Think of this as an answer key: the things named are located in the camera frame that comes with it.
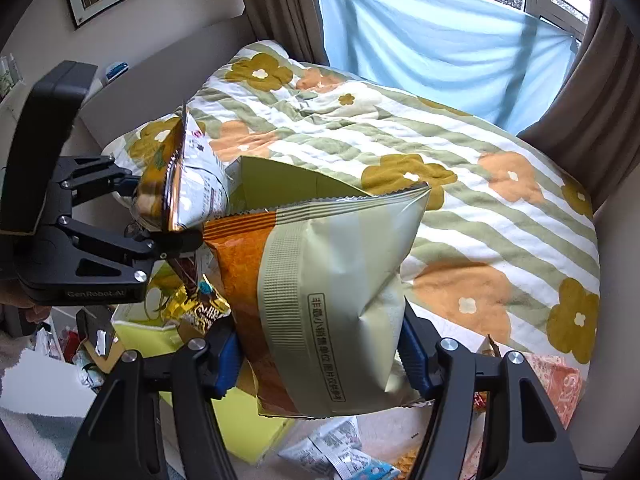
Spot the orange beige snack bag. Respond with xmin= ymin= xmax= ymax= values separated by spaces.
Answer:
xmin=202 ymin=182 xmax=433 ymax=420

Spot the blue white snack packet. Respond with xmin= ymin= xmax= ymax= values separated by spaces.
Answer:
xmin=325 ymin=452 xmax=401 ymax=480

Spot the light blue window sheet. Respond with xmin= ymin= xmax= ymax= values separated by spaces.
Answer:
xmin=315 ymin=0 xmax=581 ymax=136

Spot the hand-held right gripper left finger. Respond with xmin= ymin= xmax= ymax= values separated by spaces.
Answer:
xmin=60 ymin=322 xmax=243 ymax=480

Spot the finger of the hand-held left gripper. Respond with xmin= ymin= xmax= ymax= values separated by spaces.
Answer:
xmin=50 ymin=155 xmax=143 ymax=208
xmin=25 ymin=215 xmax=204 ymax=287

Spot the brown curtain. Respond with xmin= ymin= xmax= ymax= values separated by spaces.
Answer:
xmin=520 ymin=0 xmax=640 ymax=211
xmin=232 ymin=0 xmax=326 ymax=68

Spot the silver brown snack bag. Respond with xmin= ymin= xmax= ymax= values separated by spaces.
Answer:
xmin=127 ymin=105 xmax=231 ymax=233

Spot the pink orange patterned bag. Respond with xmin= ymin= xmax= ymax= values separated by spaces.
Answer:
xmin=472 ymin=337 xmax=585 ymax=480

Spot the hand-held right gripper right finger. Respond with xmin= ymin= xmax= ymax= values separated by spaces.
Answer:
xmin=397 ymin=302 xmax=583 ymax=480

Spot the beige padded surround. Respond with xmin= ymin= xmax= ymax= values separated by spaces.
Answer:
xmin=77 ymin=15 xmax=256 ymax=148

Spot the small blue white item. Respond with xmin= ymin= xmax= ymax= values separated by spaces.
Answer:
xmin=102 ymin=61 xmax=130 ymax=83

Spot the floral striped blanket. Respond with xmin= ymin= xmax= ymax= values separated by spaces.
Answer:
xmin=100 ymin=40 xmax=601 ymax=366

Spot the white printed snack packet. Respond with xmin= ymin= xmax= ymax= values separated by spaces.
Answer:
xmin=280 ymin=417 xmax=363 ymax=463

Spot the gold candy packet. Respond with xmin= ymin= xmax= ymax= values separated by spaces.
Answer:
xmin=160 ymin=280 xmax=233 ymax=336

